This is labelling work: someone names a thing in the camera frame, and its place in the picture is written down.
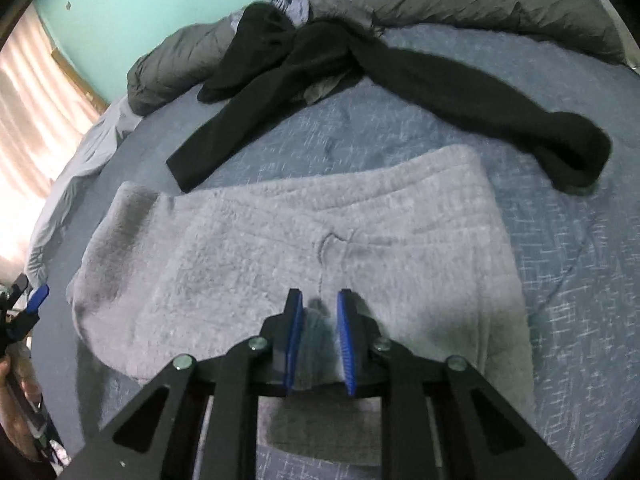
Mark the black pants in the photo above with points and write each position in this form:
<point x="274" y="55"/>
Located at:
<point x="450" y="90"/>

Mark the grey sweatpants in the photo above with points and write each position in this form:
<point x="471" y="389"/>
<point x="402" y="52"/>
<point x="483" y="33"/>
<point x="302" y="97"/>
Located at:
<point x="225" y="250"/>

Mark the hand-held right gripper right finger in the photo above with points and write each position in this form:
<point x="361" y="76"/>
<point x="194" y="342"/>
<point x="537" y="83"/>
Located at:
<point x="345" y="340"/>

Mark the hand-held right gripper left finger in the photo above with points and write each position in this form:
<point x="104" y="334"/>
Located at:
<point x="295" y="340"/>

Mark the blue striped shirt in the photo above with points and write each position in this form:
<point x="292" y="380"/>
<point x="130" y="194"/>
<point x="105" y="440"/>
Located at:
<point x="295" y="5"/>

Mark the blue patterned bed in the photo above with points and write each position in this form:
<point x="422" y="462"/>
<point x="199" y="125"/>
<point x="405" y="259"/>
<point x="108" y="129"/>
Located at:
<point x="575" y="270"/>

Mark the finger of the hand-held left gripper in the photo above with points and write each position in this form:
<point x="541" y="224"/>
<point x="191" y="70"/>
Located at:
<point x="17" y="290"/>
<point x="37" y="302"/>

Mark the wooden window frame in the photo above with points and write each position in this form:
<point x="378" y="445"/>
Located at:
<point x="80" y="80"/>

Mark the dark grey garment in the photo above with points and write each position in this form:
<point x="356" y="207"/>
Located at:
<point x="325" y="87"/>

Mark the person's left hand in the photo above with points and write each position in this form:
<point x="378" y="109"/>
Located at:
<point x="12" y="420"/>

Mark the pink curtain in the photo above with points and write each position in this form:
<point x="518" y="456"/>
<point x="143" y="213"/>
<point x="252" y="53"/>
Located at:
<point x="30" y="135"/>

